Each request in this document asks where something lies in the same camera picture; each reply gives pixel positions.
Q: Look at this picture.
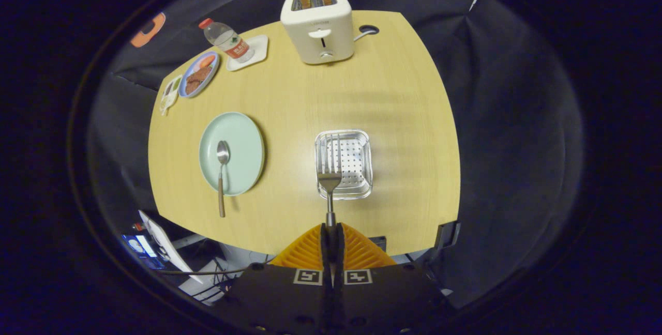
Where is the metal spoon wooden handle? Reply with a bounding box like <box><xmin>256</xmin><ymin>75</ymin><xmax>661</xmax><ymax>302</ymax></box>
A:
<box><xmin>216</xmin><ymin>141</ymin><xmax>231</xmax><ymax>218</ymax></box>

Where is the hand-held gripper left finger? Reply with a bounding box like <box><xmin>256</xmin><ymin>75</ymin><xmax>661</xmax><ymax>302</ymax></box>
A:
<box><xmin>222</xmin><ymin>223</ymin><xmax>332</xmax><ymax>335</ymax></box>

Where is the metal fork wooden handle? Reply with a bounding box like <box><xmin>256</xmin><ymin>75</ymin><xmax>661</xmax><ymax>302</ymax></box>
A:
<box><xmin>317</xmin><ymin>136</ymin><xmax>342</xmax><ymax>227</ymax></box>

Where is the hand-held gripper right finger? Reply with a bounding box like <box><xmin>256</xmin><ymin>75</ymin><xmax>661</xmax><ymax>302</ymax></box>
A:
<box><xmin>332</xmin><ymin>223</ymin><xmax>456</xmax><ymax>335</ymax></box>

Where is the perforated metal basket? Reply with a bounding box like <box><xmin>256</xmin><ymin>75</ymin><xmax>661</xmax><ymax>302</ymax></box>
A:
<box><xmin>314</xmin><ymin>129</ymin><xmax>374</xmax><ymax>201</ymax></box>

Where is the black plastic panel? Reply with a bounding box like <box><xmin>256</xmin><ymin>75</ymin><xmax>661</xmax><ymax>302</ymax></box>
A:
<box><xmin>433</xmin><ymin>220</ymin><xmax>461</xmax><ymax>253</ymax></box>

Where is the clear water bottle red label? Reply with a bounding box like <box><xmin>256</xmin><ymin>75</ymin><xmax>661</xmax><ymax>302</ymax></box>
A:
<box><xmin>199</xmin><ymin>18</ymin><xmax>255</xmax><ymax>64</ymax></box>

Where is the white square coaster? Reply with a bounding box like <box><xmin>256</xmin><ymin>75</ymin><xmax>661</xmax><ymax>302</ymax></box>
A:
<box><xmin>226</xmin><ymin>34</ymin><xmax>269</xmax><ymax>72</ymax></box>

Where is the black backdrop cloth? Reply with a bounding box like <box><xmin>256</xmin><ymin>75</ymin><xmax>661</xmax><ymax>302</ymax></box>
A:
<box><xmin>85</xmin><ymin>0</ymin><xmax>585</xmax><ymax>310</ymax></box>

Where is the white board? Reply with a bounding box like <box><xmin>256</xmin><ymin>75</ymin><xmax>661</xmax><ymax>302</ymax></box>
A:
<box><xmin>139</xmin><ymin>210</ymin><xmax>205</xmax><ymax>285</ymax></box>

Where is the blue printed box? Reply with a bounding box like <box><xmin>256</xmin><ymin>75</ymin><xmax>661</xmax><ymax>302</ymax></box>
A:
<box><xmin>122</xmin><ymin>233</ymin><xmax>166</xmax><ymax>269</ymax></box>

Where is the blue plate with food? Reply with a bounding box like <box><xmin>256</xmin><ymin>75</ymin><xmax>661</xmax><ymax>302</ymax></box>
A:
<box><xmin>178</xmin><ymin>51</ymin><xmax>220</xmax><ymax>99</ymax></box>

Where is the white table frame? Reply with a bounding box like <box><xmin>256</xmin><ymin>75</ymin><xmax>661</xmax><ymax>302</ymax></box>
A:
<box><xmin>171</xmin><ymin>234</ymin><xmax>275</xmax><ymax>302</ymax></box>

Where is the light green plate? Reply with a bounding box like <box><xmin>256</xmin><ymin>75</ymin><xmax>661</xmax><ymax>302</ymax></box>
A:
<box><xmin>199</xmin><ymin>112</ymin><xmax>265</xmax><ymax>196</ymax></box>

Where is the white toaster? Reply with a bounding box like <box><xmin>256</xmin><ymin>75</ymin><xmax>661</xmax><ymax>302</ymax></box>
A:
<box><xmin>280</xmin><ymin>0</ymin><xmax>356</xmax><ymax>65</ymax></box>

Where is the thin black cable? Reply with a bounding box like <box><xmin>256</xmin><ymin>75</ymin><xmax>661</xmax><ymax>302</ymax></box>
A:
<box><xmin>155</xmin><ymin>268</ymin><xmax>246</xmax><ymax>277</ymax></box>

